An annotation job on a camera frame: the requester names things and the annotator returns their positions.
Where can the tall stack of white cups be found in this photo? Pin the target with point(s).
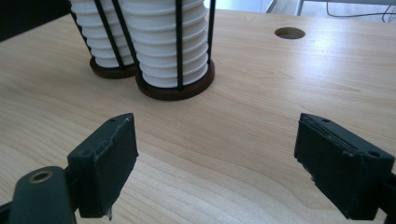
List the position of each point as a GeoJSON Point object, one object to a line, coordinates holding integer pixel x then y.
{"type": "Point", "coordinates": [152, 46]}

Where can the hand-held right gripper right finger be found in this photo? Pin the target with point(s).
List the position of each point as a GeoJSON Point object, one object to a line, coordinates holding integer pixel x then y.
{"type": "Point", "coordinates": [342, 168]}

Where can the white metal desk frame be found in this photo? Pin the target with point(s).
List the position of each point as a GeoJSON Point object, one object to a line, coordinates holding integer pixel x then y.
{"type": "Point", "coordinates": [299, 6]}

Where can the short stack of white cups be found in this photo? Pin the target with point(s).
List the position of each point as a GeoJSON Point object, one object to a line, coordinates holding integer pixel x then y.
{"type": "Point", "coordinates": [90, 31]}

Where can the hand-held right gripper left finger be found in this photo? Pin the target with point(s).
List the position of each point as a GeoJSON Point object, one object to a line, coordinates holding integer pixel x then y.
{"type": "Point", "coordinates": [102, 165]}

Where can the black curtain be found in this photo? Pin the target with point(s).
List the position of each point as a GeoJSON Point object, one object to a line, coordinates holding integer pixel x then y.
{"type": "Point", "coordinates": [28, 15]}

